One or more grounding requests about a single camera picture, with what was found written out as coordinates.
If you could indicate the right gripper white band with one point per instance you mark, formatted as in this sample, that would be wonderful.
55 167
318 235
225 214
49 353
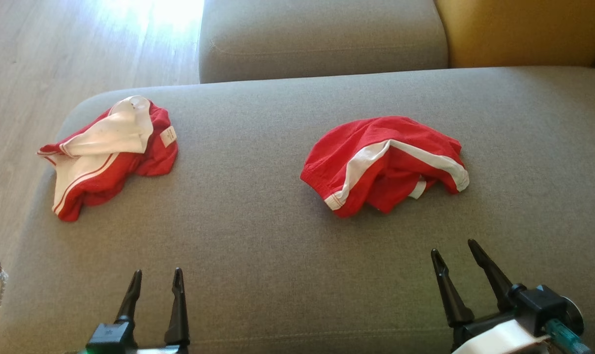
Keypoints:
494 341

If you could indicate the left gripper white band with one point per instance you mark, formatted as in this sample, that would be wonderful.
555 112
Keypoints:
169 350

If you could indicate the red shirt with white sleeves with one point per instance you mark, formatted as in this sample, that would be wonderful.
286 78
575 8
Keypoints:
101 172

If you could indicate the red shorts with white stripe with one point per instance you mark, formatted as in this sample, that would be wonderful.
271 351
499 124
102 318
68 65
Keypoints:
376 167

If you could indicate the grey sofa seat cushion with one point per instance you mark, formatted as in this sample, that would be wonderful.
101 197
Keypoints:
297 255

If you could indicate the yellow sofa cushion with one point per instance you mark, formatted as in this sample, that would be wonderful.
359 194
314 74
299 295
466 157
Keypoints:
523 29

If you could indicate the grey sofa back cushion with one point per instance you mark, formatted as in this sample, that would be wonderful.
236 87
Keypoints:
322 39

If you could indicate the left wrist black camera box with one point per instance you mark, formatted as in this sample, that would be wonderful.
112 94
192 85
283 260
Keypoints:
108 339

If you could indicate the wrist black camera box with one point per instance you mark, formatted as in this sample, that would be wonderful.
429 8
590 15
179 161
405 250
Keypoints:
543 305
108 339

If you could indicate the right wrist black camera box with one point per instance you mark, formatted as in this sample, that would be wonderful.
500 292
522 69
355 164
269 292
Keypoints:
543 305

